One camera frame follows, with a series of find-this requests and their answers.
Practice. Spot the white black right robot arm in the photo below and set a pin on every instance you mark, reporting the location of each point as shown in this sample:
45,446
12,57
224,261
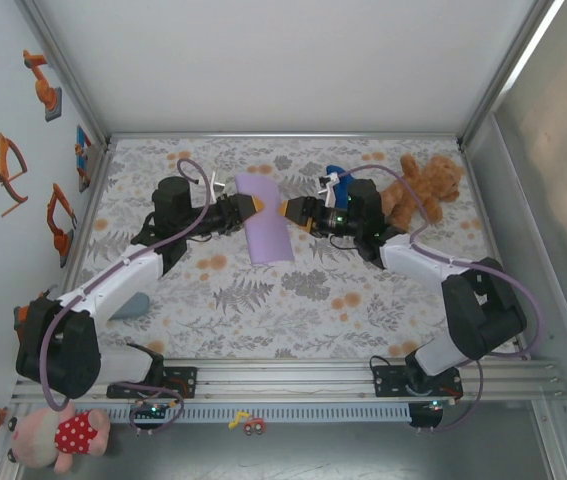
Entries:
413,255

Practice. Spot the blue orange machine wall sticker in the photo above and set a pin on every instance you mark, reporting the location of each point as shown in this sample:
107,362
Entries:
83,155

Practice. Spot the aluminium frame crossbar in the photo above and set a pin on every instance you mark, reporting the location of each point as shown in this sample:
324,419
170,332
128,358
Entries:
283,135

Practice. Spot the purple paper sheet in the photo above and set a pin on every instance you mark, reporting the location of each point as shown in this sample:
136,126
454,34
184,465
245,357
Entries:
268,240

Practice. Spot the grey-blue round pad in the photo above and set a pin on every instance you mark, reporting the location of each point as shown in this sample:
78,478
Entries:
135,307

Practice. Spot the aluminium mounting rail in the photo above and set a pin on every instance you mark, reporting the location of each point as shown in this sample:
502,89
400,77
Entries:
283,385

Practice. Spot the yellow music note toy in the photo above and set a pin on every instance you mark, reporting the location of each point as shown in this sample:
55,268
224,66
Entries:
237,422

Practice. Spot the blue cloth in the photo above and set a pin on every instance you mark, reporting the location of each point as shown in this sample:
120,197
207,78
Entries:
341,187

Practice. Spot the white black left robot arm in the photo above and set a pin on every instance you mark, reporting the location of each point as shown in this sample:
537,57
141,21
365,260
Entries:
113,285

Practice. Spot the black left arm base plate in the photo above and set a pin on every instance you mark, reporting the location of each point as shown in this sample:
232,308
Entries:
185,380

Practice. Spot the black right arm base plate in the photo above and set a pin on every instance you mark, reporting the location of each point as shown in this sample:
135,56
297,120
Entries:
388,380

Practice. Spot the small red toy car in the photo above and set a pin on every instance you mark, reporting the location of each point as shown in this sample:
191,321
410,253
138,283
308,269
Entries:
254,428

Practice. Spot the floral patterned table mat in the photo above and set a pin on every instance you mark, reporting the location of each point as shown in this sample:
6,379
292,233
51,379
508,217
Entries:
283,325

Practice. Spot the brown teddy bear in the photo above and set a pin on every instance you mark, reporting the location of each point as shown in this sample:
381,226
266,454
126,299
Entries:
433,185

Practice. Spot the aluminium frame post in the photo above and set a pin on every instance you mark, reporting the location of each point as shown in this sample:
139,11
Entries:
67,70
508,70

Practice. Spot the pink plush pig toy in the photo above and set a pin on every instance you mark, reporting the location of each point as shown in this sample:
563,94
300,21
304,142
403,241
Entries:
38,440

